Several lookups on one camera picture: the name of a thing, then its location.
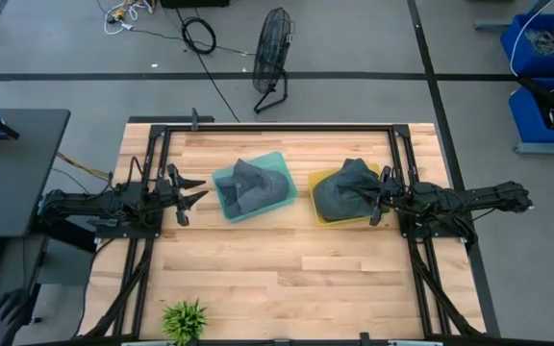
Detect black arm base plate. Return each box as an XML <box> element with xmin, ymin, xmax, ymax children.
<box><xmin>396</xmin><ymin>206</ymin><xmax>473</xmax><ymax>242</ymax></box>
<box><xmin>87</xmin><ymin>210</ymin><xmax>164</xmax><ymax>240</ymax></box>

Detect person's hand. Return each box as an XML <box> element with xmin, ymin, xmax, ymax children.
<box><xmin>0</xmin><ymin>287</ymin><xmax>34</xmax><ymax>346</ymax></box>

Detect black pole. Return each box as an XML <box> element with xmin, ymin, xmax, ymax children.
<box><xmin>516</xmin><ymin>75</ymin><xmax>554</xmax><ymax>119</ymax></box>

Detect green artificial plant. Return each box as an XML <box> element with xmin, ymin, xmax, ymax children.
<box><xmin>161</xmin><ymin>298</ymin><xmax>210</xmax><ymax>346</ymax></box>

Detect coiled black cable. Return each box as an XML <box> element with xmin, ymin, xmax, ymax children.
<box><xmin>180</xmin><ymin>16</ymin><xmax>218</xmax><ymax>55</ymax></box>

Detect yellow plastic bin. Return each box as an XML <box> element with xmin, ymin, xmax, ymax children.
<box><xmin>307</xmin><ymin>161</ymin><xmax>391</xmax><ymax>229</ymax></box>

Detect black aluminium table frame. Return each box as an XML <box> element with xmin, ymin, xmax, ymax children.
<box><xmin>78</xmin><ymin>122</ymin><xmax>488</xmax><ymax>340</ymax></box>

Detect blue storage bin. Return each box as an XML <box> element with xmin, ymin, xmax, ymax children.
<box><xmin>500</xmin><ymin>12</ymin><xmax>554</xmax><ymax>78</ymax></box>
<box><xmin>508</xmin><ymin>79</ymin><xmax>554</xmax><ymax>144</ymax></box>

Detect blue storage bins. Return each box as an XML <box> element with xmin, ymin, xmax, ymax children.
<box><xmin>473</xmin><ymin>0</ymin><xmax>554</xmax><ymax>156</ymax></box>

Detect dark grey cloth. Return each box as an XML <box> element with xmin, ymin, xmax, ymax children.
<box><xmin>312</xmin><ymin>158</ymin><xmax>384</xmax><ymax>223</ymax></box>

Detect long black floor cable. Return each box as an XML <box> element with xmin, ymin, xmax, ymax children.
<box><xmin>174</xmin><ymin>7</ymin><xmax>240</xmax><ymax>123</ymax></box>

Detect black desk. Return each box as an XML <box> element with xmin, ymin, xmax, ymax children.
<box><xmin>0</xmin><ymin>108</ymin><xmax>71</xmax><ymax>239</ymax></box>

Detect black box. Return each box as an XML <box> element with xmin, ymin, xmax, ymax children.
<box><xmin>160</xmin><ymin>0</ymin><xmax>230</xmax><ymax>10</ymax></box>

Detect black floor fan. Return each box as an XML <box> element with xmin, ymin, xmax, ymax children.
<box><xmin>251</xmin><ymin>7</ymin><xmax>296</xmax><ymax>115</ymax></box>

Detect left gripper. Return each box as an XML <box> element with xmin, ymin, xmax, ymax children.
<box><xmin>154</xmin><ymin>162</ymin><xmax>210</xmax><ymax>228</ymax></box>

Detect white cable bundle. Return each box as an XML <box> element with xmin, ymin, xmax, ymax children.
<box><xmin>102</xmin><ymin>0</ymin><xmax>156</xmax><ymax>36</ymax></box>

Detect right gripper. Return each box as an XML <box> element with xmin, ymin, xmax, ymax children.
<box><xmin>353</xmin><ymin>165</ymin><xmax>407</xmax><ymax>227</ymax></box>

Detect yellow cable bundle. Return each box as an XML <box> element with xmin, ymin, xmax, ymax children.
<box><xmin>55</xmin><ymin>151</ymin><xmax>114</xmax><ymax>184</ymax></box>

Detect black desk leg frame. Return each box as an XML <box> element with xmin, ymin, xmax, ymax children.
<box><xmin>16</xmin><ymin>220</ymin><xmax>100</xmax><ymax>328</ymax></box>

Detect teal plastic bin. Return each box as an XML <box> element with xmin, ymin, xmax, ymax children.
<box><xmin>212</xmin><ymin>151</ymin><xmax>300</xmax><ymax>224</ymax></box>

